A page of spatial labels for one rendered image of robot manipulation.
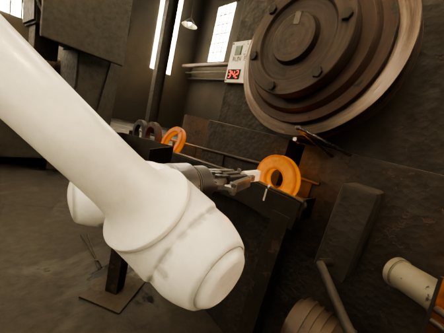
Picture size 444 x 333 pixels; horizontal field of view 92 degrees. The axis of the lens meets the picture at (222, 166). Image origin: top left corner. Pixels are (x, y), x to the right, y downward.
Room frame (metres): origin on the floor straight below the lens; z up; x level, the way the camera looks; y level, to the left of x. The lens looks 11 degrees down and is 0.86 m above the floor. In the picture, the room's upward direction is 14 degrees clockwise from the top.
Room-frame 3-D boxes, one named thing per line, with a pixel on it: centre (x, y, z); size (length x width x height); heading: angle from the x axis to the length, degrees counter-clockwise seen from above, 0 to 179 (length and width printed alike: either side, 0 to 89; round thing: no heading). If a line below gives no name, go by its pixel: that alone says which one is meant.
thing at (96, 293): (0.87, 0.38, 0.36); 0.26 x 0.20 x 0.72; 81
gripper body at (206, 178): (0.47, 0.03, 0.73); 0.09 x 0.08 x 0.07; 136
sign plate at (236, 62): (1.00, -0.01, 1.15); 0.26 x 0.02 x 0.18; 46
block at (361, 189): (0.53, -0.36, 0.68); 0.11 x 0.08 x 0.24; 136
